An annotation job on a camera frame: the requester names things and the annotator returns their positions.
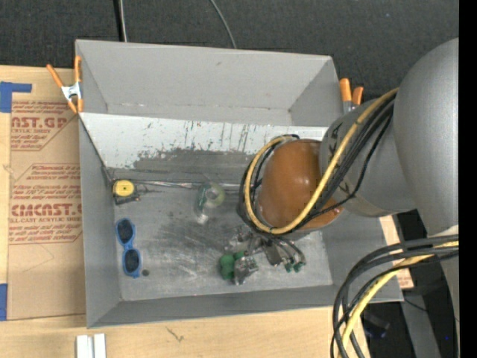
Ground green toy figure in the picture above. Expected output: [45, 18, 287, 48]
[218, 251, 245, 280]

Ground yellow and black tape measure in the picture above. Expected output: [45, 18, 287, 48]
[112, 179, 142, 205]

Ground brown cardboard board, red print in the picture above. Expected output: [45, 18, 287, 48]
[0, 64, 414, 322]

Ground grey metal bin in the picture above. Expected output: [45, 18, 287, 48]
[74, 38, 405, 330]

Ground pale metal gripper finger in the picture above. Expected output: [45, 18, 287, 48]
[227, 231, 262, 255]
[233, 256, 259, 286]

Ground blue sunglasses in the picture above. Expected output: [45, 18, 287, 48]
[115, 217, 143, 279]

